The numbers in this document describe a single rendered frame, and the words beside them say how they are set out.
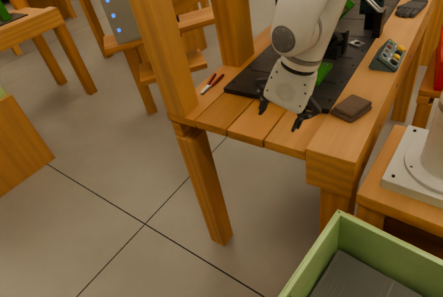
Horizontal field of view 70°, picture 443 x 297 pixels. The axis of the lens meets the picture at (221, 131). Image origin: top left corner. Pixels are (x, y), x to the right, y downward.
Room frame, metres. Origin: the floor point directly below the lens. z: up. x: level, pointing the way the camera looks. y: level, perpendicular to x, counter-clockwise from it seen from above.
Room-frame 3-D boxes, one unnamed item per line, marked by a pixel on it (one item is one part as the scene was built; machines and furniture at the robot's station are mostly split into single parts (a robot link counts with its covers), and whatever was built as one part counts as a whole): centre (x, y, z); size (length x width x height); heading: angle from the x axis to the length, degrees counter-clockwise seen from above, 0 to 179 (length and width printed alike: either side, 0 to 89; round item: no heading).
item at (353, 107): (0.76, -0.41, 0.91); 0.10 x 0.08 x 0.03; 116
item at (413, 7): (1.40, -0.99, 0.91); 0.20 x 0.11 x 0.03; 127
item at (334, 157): (1.15, -0.78, 0.82); 1.50 x 0.14 x 0.15; 138
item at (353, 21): (1.34, -0.57, 0.89); 1.10 x 0.42 x 0.02; 138
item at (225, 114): (1.34, -0.57, 0.44); 1.49 x 0.70 x 0.88; 138
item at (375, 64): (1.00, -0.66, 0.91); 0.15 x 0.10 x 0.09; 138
